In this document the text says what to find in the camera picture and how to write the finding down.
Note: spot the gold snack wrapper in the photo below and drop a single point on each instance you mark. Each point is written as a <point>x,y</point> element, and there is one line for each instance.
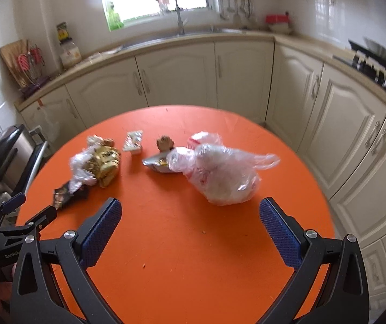
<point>107,162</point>

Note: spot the orange hook with clear bag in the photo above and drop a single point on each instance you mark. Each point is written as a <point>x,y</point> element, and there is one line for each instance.
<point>46,118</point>

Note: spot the small clear bag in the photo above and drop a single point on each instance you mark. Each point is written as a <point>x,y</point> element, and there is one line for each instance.
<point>81,175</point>

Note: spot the black snack wrapper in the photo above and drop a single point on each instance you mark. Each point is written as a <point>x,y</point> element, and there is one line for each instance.
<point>63,197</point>

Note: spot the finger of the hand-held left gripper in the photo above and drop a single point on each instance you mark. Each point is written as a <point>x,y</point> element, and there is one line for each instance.
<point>42,217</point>
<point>12,204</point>

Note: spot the silver foil snack wrapper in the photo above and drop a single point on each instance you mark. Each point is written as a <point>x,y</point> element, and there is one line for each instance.
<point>155,162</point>

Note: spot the yellow label bottle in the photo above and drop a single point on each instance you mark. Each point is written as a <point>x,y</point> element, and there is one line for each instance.
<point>63,33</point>

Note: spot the red board rack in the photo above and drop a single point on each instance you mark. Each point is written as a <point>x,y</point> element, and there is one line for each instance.
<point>24,62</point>

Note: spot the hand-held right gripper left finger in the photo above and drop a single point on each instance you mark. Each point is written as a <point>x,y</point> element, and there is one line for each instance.
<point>101,233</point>

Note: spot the steel skimmer spoon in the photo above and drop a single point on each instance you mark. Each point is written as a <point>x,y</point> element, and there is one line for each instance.
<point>249,5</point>

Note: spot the wooden cutting board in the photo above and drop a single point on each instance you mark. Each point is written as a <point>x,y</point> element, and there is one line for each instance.
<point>12,57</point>

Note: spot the stainless steel double sink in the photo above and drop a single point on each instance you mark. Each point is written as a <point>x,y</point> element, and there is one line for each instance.
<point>166,38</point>

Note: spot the green dish soap bottle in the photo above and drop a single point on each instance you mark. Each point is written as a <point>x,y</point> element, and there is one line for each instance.
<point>114,18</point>

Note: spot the steel ladle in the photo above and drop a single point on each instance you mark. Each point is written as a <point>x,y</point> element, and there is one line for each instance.
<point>237,6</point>

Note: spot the clear glass jar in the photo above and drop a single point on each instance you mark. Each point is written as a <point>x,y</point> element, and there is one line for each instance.
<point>70,55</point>

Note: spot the round orange table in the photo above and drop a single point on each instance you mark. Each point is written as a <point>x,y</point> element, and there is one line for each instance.
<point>179,74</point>

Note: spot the black gas stove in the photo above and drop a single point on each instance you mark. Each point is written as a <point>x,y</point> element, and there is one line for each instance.
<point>381,74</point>

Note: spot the brown walnut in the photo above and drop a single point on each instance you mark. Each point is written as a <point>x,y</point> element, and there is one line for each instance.
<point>165,143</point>

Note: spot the large clear plastic bag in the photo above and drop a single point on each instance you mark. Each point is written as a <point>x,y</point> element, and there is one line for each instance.
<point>226,175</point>

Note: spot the steel wok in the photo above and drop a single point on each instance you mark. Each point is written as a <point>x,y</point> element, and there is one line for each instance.
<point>380,50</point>

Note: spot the steel kitchen faucet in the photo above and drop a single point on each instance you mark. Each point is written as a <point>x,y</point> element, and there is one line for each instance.
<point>179,17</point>

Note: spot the dark grey rice cooker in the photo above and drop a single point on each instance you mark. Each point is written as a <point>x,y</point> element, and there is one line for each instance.
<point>0,155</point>

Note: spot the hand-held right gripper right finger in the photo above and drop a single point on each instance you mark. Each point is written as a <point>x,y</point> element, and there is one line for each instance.
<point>277,233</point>

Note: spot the purple drip tray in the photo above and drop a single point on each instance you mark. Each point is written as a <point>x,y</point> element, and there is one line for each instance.
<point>36,86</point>

